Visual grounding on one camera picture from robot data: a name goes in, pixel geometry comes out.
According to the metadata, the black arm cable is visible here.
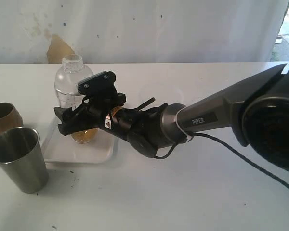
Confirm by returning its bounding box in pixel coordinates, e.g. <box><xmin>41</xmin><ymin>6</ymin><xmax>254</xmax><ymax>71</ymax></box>
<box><xmin>134</xmin><ymin>97</ymin><xmax>289</xmax><ymax>195</ymax></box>

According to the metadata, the brown wooden cup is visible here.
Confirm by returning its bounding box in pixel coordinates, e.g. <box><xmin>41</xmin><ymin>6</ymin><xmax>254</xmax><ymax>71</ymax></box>
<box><xmin>0</xmin><ymin>103</ymin><xmax>24</xmax><ymax>134</ymax></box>

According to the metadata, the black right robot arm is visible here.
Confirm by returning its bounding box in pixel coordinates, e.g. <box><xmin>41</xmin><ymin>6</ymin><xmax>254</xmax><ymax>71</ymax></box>
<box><xmin>54</xmin><ymin>65</ymin><xmax>289</xmax><ymax>172</ymax></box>

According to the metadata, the white rectangular tray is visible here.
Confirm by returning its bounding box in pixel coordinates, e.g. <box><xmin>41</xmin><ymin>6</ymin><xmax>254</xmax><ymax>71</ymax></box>
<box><xmin>40</xmin><ymin>117</ymin><xmax>118</xmax><ymax>164</ymax></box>

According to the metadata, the clear graduated shaker cup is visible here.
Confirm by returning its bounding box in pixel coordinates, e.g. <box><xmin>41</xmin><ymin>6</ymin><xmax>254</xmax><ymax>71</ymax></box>
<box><xmin>55</xmin><ymin>89</ymin><xmax>98</xmax><ymax>144</ymax></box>

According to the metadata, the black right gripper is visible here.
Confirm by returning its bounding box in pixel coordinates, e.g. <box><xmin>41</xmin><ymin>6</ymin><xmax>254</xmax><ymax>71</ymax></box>
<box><xmin>54</xmin><ymin>92</ymin><xmax>126</xmax><ymax>136</ymax></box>

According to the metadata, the translucent plastic container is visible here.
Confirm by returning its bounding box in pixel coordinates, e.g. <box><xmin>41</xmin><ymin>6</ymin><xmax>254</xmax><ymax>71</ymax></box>
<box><xmin>139</xmin><ymin>83</ymin><xmax>184</xmax><ymax>107</ymax></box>

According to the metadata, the stainless steel tumbler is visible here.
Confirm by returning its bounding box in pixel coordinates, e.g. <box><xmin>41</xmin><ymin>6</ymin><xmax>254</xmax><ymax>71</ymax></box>
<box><xmin>0</xmin><ymin>127</ymin><xmax>49</xmax><ymax>194</ymax></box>

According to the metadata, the clear dome strainer lid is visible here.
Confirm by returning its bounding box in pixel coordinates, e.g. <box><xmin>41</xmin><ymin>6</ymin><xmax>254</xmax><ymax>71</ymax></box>
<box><xmin>54</xmin><ymin>54</ymin><xmax>93</xmax><ymax>96</ymax></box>

